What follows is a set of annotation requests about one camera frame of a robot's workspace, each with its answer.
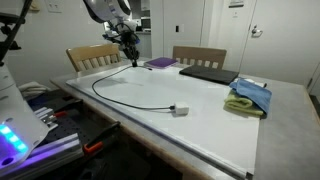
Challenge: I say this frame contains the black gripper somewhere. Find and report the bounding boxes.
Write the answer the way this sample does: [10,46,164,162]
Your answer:
[120,31,140,67]

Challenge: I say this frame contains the black charging cable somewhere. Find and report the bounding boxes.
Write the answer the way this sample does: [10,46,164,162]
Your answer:
[91,64,176,111]

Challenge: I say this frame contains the white charger adapter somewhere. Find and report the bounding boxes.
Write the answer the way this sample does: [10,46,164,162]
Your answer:
[173,102,190,116]

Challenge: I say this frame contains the purple notebook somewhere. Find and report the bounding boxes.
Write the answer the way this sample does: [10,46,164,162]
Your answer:
[143,56,179,70]

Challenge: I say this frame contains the light wooden slat-back chair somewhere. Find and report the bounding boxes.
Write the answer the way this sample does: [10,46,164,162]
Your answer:
[65,43,123,73]
[172,45,228,70]

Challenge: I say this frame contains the black closed laptop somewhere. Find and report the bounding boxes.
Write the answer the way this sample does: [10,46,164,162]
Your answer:
[178,64,240,86]

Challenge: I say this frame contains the white board mat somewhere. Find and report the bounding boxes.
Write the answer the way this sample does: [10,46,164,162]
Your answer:
[65,59,261,179]

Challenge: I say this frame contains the black optical breadboard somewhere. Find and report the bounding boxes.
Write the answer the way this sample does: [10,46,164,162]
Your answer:
[26,89,121,158]

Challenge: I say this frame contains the white cloth bundle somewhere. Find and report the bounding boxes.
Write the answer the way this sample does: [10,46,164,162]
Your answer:
[18,80,52,100]

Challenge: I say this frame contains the yellow-green folded cloth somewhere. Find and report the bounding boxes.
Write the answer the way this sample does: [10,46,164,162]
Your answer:
[223,89,265,118]

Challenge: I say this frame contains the aluminium extrusion rails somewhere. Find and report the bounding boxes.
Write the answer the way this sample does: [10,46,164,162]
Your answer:
[0,133,84,179]

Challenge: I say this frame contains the door sign plate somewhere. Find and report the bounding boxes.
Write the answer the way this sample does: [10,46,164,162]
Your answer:
[228,0,245,8]

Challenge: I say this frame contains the blue folded cloth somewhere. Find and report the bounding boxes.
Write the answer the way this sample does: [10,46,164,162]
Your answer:
[229,78,273,115]

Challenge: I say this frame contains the white door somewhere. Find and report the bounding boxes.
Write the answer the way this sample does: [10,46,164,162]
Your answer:
[239,0,320,87]

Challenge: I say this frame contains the black clamp red handle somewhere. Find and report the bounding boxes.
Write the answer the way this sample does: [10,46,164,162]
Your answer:
[52,110,68,119]

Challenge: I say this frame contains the black clamp orange handle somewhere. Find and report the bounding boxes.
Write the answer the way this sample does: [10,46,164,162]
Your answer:
[82,121,122,155]

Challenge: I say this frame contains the white wall switch plate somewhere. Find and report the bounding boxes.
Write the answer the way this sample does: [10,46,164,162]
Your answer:
[45,0,63,13]

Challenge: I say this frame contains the silver metal bracket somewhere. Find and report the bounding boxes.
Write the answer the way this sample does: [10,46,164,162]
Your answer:
[33,106,59,131]

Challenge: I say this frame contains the beige round wall thermostat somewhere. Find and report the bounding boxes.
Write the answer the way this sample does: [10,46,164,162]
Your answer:
[29,0,42,12]

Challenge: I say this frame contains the silver door lever handle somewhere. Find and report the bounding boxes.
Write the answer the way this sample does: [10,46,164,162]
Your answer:
[251,24,264,38]

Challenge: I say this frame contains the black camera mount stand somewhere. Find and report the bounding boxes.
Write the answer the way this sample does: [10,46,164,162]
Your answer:
[0,12,27,51]

